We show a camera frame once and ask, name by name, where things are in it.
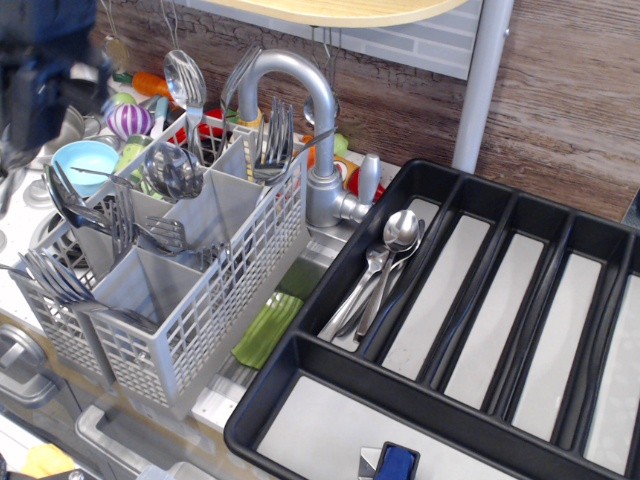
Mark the orange toy carrot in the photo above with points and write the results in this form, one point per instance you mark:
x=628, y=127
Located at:
x=144, y=83

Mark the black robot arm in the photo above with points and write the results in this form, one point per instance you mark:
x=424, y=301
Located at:
x=52, y=22

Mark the steel spoon in tray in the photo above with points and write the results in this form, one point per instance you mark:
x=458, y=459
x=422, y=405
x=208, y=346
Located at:
x=400, y=234
x=376, y=257

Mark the steel forks middle basket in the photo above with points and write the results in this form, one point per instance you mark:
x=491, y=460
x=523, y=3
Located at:
x=166, y=236

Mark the large spoon front left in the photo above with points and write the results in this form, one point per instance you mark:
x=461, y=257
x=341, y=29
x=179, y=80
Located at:
x=77, y=215

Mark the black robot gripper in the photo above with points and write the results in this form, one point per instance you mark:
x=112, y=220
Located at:
x=36, y=89

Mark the steel forks front left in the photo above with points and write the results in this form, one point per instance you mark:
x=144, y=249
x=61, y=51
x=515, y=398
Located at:
x=66, y=288

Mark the silver kitchen faucet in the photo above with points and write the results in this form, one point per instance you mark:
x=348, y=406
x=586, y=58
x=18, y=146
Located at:
x=328, y=202

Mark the purple striped toy onion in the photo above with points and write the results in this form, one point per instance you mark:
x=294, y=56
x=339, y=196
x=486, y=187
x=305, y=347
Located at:
x=126, y=120

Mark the black cutlery tray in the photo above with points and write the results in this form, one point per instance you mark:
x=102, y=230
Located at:
x=507, y=349

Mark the steel pot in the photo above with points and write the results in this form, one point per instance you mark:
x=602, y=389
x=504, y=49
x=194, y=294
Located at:
x=75, y=127

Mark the grey plastic cutlery basket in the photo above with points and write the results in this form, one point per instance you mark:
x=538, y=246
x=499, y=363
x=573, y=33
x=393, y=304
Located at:
x=198, y=306

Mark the light blue plastic bowl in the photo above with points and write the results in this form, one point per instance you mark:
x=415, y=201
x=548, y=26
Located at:
x=85, y=164

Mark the blue sponge block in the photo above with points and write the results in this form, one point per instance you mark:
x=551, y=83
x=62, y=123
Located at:
x=391, y=461

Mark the steel forks cluster back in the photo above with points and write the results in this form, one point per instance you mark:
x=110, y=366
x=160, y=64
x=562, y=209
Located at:
x=273, y=156

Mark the hanging metal strainer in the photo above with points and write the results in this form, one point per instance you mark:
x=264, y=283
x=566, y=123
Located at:
x=113, y=45

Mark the steel ladle spoons in basket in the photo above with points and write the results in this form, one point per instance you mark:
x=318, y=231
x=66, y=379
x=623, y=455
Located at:
x=173, y=172

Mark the steel fork leaning on faucet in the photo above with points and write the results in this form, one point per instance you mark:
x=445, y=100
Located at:
x=235, y=78

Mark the white metal post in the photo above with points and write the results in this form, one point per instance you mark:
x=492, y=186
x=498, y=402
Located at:
x=493, y=30

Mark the large steel serving spoon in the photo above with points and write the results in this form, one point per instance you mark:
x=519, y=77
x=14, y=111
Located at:
x=188, y=90

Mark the wooden shelf board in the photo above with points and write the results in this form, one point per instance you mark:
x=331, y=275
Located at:
x=345, y=13

